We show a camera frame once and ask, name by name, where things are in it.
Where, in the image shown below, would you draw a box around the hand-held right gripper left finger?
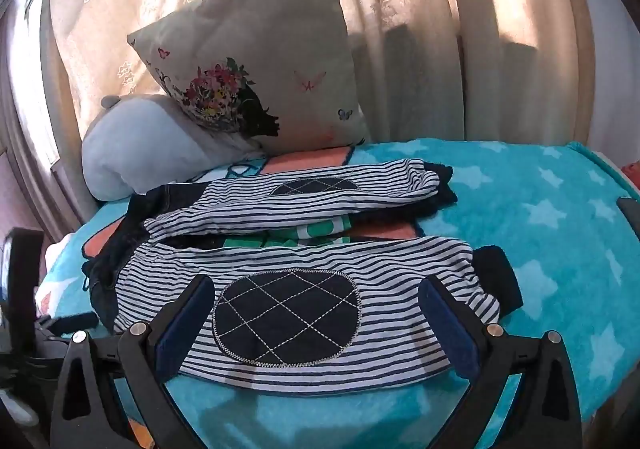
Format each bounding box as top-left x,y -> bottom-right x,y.
50,275 -> 215,449

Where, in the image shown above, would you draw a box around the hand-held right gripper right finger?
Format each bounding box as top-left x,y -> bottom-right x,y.
419,275 -> 583,449

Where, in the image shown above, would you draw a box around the beige lace curtain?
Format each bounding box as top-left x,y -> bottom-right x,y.
0,0 -> 601,230

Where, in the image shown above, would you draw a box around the striped pants with navy patches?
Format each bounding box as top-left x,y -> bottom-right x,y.
82,156 -> 523,386

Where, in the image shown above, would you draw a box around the beige floral print pillow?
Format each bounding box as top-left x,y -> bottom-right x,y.
126,0 -> 372,154

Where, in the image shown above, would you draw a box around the teal cartoon printed blanket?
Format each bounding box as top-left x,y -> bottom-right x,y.
40,139 -> 640,449

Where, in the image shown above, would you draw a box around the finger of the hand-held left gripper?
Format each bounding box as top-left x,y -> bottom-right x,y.
50,312 -> 98,334

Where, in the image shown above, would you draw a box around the dark object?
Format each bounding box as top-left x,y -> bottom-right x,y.
616,196 -> 640,222

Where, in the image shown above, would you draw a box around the grey plush toy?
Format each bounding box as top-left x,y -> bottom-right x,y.
81,94 -> 262,202

